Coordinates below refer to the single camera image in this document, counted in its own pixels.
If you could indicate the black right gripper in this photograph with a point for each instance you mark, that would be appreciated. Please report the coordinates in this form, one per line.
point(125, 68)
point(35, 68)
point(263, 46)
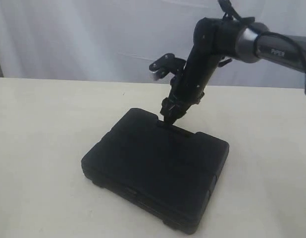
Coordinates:
point(175, 108)

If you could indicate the black plastic tool case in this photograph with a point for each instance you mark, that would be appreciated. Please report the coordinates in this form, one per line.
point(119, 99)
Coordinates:
point(172, 169)

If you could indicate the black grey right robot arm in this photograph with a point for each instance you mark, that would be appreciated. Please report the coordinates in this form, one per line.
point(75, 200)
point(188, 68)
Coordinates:
point(216, 42)

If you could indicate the white backdrop curtain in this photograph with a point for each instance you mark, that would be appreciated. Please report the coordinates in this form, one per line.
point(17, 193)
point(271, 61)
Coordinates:
point(116, 40)

